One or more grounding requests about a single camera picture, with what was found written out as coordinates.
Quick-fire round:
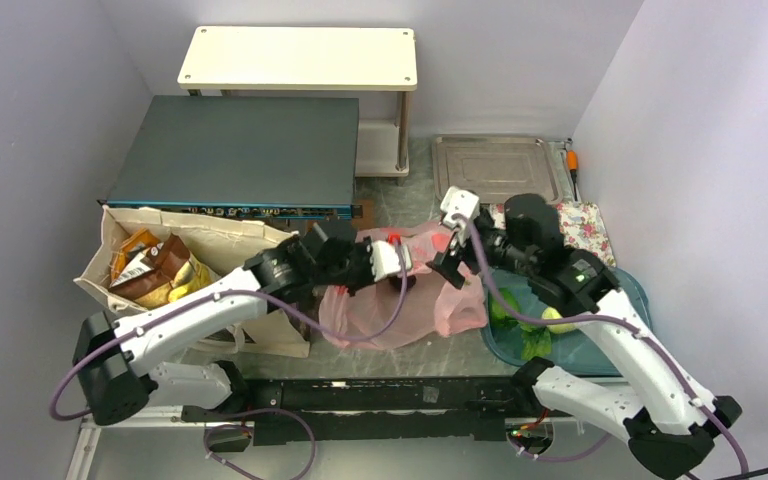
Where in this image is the white radish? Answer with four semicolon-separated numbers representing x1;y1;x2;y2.
541;307;577;335

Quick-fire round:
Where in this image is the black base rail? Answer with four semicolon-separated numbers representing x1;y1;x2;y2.
182;375;545;446

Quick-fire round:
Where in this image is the orange handled screwdriver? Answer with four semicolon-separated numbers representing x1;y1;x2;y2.
566;150;579;201

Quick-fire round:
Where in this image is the pink plastic grocery bag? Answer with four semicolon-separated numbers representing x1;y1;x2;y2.
318;221;488;350

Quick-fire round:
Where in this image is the dark blue network switch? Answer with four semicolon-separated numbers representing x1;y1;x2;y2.
102;96;359;219

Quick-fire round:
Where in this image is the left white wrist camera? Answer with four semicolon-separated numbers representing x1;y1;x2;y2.
371;234;413;281

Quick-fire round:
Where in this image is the brown snack packet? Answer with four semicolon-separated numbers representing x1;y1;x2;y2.
108;235;190;301

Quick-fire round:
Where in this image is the orange snack packet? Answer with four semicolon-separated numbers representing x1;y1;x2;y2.
110;228;160;283

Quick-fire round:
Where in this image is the beige canvas tote bag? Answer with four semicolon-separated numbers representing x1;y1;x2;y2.
74;206;310;358

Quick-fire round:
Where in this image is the teal plastic tray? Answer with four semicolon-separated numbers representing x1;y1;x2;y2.
482;270;619;377

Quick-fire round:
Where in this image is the white two-tier shelf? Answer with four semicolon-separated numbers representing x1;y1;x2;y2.
177;25;418;180

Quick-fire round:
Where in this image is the floral cloth mat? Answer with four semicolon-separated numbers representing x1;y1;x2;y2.
488;193;617;267

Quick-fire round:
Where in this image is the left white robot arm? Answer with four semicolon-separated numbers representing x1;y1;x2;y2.
68;236;402;426

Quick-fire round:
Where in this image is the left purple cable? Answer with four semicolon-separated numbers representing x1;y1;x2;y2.
49;241;415;480

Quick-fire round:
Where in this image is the silver metal tray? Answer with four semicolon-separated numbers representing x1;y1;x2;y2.
432;135;564;204

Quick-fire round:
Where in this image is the purple cable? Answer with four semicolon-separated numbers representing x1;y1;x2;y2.
49;241;415;480
453;213;753;480

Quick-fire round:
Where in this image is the yellow snack packet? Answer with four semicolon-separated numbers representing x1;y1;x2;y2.
142;260;219;309

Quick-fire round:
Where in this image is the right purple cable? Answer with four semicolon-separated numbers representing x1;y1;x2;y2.
453;213;753;480

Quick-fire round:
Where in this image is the green pepper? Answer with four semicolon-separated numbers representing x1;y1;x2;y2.
487;288;521;328

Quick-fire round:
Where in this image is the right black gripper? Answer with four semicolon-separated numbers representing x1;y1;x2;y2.
426;210;537;289

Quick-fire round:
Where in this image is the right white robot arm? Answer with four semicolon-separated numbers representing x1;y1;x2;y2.
430;187;742;479

